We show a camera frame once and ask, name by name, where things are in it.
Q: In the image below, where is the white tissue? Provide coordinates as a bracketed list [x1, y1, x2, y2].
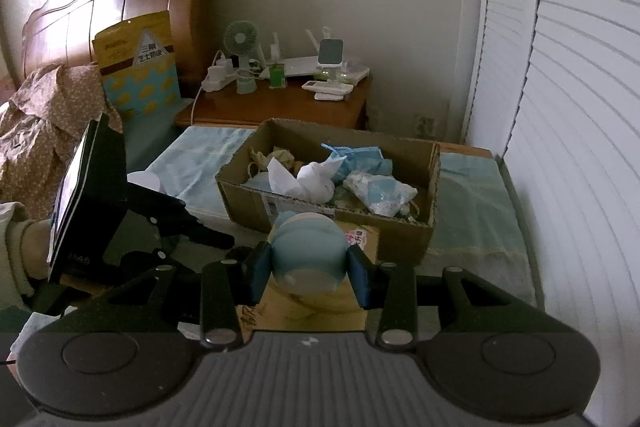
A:
[267, 156, 347, 208]

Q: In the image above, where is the person's left forearm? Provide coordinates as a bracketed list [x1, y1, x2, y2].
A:
[0, 201, 57, 314]

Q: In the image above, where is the small green desk fan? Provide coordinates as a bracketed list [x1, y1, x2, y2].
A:
[223, 20, 262, 96]

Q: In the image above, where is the blue face mask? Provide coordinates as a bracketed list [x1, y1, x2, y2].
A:
[320, 142, 394, 184]

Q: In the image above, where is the wooden nightstand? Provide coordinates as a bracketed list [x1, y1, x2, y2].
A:
[173, 73, 374, 131]

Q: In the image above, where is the brown floral garment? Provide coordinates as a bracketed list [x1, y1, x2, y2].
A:
[0, 64, 124, 234]

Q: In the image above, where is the wooden headboard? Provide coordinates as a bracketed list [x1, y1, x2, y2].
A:
[20, 0, 217, 101]

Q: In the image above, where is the cardboard box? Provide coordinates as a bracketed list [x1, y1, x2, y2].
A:
[214, 117, 442, 264]

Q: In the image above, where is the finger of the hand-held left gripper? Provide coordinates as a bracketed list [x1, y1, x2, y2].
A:
[159, 221, 236, 254]
[126, 181, 202, 229]

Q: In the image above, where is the brown tissue pack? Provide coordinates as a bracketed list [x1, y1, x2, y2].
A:
[234, 221, 382, 334]

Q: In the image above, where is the white stand with screen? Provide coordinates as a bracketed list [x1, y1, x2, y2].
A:
[318, 37, 347, 84]

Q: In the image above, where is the blue white printed pouch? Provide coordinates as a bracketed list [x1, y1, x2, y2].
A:
[344, 170, 419, 219]

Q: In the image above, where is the white remote control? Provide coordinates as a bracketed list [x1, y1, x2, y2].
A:
[302, 80, 352, 101]

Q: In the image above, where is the yellow snack bag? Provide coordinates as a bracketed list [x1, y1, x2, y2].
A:
[93, 10, 182, 121]

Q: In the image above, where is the white louvered closet door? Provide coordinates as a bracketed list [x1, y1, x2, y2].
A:
[461, 0, 640, 427]

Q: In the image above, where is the white power strip with chargers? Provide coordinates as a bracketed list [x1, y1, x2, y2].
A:
[192, 50, 240, 108]

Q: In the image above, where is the clear jar with white lid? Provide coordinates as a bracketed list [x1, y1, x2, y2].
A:
[127, 171, 162, 194]

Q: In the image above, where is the white router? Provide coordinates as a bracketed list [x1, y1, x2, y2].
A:
[259, 29, 322, 76]

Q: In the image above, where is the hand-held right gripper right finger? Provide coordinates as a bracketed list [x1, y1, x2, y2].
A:
[347, 245, 576, 351]

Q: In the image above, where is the clear plastic box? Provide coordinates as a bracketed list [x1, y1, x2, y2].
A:
[344, 61, 371, 84]

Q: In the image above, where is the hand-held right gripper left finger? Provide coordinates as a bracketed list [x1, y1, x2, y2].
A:
[45, 243, 274, 351]

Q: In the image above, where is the blue round plush toy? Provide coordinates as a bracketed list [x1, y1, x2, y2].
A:
[267, 209, 352, 299]

